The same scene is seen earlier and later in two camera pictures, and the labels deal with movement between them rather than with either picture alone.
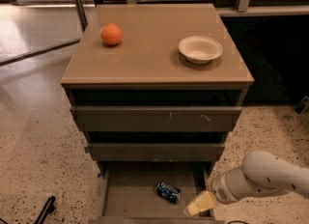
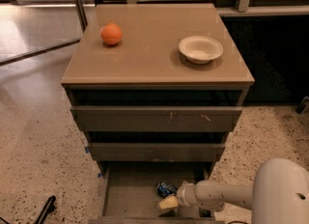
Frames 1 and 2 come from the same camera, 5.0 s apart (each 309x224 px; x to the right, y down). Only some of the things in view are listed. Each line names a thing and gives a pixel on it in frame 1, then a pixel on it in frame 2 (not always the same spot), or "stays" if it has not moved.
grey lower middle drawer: (155, 152) stays
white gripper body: (220, 186) → (185, 194)
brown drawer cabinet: (156, 88) stays
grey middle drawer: (153, 119) stays
